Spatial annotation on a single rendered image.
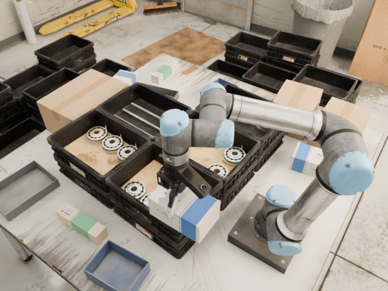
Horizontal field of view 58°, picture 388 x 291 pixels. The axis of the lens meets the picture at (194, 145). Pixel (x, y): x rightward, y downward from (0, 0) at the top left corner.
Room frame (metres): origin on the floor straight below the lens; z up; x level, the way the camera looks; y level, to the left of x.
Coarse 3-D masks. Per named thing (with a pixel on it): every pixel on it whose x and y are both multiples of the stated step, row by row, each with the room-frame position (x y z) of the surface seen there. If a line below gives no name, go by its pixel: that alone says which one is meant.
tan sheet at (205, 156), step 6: (192, 150) 1.22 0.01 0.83; (198, 150) 1.22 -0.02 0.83; (204, 150) 1.22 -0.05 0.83; (210, 150) 1.22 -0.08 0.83; (216, 150) 1.22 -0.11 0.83; (222, 150) 1.22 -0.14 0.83; (192, 156) 1.18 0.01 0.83; (198, 156) 1.18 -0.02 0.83; (204, 156) 1.18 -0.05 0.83; (210, 156) 1.18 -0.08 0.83; (216, 156) 1.18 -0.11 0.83; (222, 156) 1.18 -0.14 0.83; (198, 162) 1.14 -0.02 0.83; (204, 162) 1.14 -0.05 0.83; (210, 162) 1.14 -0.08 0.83; (216, 162) 1.14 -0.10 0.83; (222, 162) 1.14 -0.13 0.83; (228, 168) 1.10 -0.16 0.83
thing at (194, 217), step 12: (156, 192) 0.72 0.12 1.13; (192, 192) 0.72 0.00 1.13; (156, 204) 0.68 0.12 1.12; (180, 204) 0.67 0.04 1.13; (192, 204) 0.67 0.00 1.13; (204, 204) 0.67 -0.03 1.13; (216, 204) 0.67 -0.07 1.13; (156, 216) 0.68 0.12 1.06; (180, 216) 0.63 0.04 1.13; (192, 216) 0.63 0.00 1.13; (204, 216) 0.63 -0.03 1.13; (216, 216) 0.66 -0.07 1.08; (180, 228) 0.63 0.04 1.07; (192, 228) 0.60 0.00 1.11; (204, 228) 0.61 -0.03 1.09
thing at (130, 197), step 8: (152, 144) 1.16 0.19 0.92; (160, 144) 1.16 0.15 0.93; (128, 160) 1.06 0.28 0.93; (120, 168) 1.01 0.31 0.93; (200, 168) 1.01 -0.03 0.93; (112, 176) 0.97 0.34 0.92; (112, 184) 0.92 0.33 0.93; (120, 192) 0.89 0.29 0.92; (216, 192) 0.89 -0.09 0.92; (144, 208) 0.80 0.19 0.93; (152, 216) 0.78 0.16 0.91; (176, 232) 0.71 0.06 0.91
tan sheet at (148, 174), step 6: (156, 162) 1.14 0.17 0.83; (144, 168) 1.10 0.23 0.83; (150, 168) 1.10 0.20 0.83; (156, 168) 1.10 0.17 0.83; (138, 174) 1.06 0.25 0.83; (144, 174) 1.06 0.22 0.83; (150, 174) 1.06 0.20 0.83; (132, 180) 1.03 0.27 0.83; (138, 180) 1.03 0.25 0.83; (144, 180) 1.03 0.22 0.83; (150, 180) 1.03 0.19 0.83; (156, 180) 1.03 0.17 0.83; (150, 186) 0.99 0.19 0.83; (156, 186) 0.99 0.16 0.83; (150, 192) 0.96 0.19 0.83
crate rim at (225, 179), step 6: (240, 132) 1.24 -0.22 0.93; (156, 138) 1.20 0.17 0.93; (252, 138) 1.20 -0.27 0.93; (258, 144) 1.16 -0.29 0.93; (252, 150) 1.12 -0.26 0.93; (246, 156) 1.08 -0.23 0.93; (192, 162) 1.05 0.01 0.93; (240, 162) 1.04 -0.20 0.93; (204, 168) 1.01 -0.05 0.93; (234, 168) 1.02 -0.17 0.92; (216, 174) 0.98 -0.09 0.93; (228, 174) 0.98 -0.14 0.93; (222, 180) 0.95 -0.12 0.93; (228, 180) 0.96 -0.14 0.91
